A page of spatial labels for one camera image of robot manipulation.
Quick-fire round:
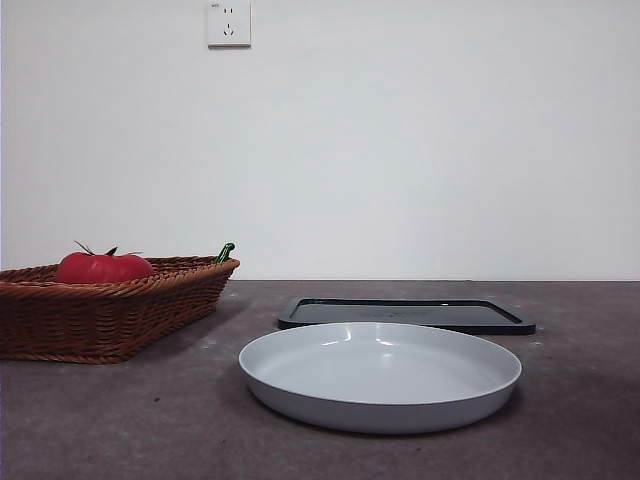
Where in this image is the red tomato with green stem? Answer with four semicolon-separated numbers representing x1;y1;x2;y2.
54;240;156;284

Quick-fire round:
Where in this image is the dark rectangular tray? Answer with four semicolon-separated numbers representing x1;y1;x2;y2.
277;297;538;337

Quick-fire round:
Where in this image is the white round plate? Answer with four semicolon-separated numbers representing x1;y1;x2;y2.
237;320;524;435

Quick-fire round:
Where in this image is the brown wicker basket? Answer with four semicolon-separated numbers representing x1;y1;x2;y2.
0;255;242;365

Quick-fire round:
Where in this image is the white wall socket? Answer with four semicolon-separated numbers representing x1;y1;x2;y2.
207;0;253;50

